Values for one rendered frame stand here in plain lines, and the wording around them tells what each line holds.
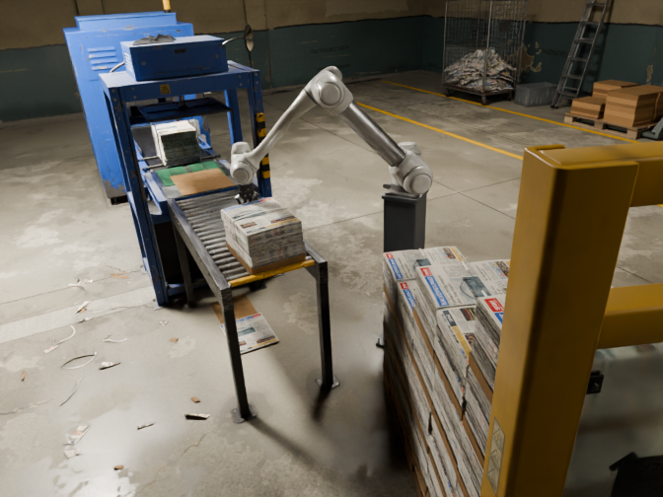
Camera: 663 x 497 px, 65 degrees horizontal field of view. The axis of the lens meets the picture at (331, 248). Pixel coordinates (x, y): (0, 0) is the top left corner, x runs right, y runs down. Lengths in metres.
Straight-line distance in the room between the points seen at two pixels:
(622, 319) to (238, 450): 2.27
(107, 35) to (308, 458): 4.41
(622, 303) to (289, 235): 1.91
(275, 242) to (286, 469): 1.08
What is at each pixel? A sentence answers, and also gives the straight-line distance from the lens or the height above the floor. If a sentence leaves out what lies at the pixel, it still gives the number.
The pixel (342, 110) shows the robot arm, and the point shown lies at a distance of 2.45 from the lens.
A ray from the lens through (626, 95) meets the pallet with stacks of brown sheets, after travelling 8.28.
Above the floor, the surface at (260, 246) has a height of 0.96.
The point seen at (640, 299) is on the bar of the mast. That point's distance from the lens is 0.79.
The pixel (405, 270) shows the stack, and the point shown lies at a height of 0.83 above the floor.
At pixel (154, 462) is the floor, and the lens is 2.86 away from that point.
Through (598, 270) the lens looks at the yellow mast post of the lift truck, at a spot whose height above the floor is 1.72.
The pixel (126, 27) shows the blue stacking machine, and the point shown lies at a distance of 5.89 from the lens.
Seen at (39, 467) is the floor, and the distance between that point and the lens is 3.08.
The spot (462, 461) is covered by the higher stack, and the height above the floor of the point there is 0.72.
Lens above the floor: 2.03
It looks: 27 degrees down
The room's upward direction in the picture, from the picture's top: 3 degrees counter-clockwise
